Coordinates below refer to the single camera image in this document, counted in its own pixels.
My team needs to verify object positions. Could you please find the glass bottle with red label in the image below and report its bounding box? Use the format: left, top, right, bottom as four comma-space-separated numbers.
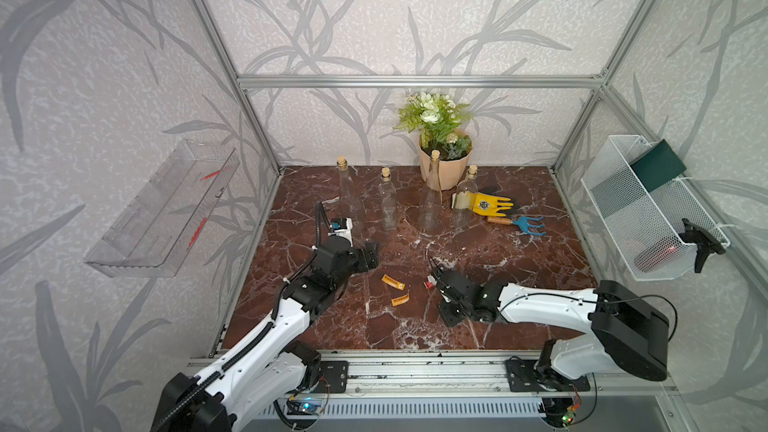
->
337, 156, 365, 231

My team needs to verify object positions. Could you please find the peeled gold label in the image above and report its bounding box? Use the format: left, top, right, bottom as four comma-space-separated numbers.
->
391, 293, 410, 307

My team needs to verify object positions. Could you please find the short glass bottle gold label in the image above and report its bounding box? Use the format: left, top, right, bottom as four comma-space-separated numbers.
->
378, 167, 398, 231

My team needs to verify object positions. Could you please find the tall slim glass bottle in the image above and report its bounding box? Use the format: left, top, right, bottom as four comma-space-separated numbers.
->
419, 150, 442, 235

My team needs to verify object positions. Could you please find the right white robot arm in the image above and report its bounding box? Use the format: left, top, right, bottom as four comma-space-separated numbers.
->
427, 265, 675, 390

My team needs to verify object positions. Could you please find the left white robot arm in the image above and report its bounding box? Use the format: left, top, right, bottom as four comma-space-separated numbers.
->
151, 235, 379, 431

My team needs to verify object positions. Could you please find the black spray bottle trigger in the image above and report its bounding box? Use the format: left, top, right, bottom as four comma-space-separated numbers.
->
679, 218, 726, 274

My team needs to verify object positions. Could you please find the yellow gardening glove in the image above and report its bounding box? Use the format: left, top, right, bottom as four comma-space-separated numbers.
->
472, 192, 515, 217

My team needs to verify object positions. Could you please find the blue hand rake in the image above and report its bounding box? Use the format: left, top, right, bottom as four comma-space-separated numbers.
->
487, 216, 546, 236

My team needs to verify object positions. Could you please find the pink flower pot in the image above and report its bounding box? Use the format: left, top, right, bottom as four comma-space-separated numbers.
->
439, 129, 473, 191

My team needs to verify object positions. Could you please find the green artificial plant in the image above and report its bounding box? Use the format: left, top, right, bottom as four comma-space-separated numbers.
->
394, 92, 473, 161

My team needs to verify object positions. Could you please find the dark green card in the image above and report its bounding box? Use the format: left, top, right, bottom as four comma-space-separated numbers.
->
630, 140, 687, 193

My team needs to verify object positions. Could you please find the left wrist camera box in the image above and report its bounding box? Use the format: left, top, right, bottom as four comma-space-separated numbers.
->
329, 217, 354, 246

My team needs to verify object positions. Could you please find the aluminium front rail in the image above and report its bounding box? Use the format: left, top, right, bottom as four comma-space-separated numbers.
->
173, 350, 679, 400

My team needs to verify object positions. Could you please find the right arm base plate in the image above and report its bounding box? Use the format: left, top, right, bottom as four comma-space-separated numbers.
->
504, 356, 591, 393

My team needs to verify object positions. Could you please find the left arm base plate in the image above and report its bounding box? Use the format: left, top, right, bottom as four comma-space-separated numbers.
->
299, 361, 349, 394

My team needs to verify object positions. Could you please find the clear plastic wall shelf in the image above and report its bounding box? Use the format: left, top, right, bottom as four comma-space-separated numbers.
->
85, 139, 240, 278

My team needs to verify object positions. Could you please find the white mesh wall basket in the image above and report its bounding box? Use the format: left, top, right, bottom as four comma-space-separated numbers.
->
581, 135, 730, 281

